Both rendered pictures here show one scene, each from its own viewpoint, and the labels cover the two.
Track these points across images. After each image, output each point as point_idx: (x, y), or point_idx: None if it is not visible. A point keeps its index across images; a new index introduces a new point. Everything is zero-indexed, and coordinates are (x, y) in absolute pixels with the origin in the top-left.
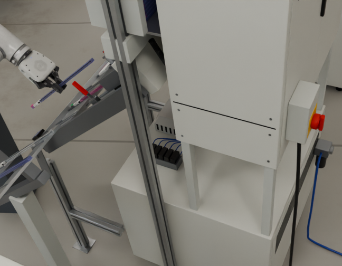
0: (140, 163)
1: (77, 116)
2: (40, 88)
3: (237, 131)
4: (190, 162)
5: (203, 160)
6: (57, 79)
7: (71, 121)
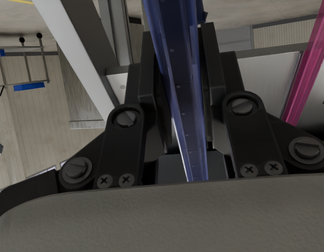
0: (100, 17)
1: (79, 64)
2: (11, 190)
3: None
4: None
5: None
6: (212, 138)
7: (50, 31)
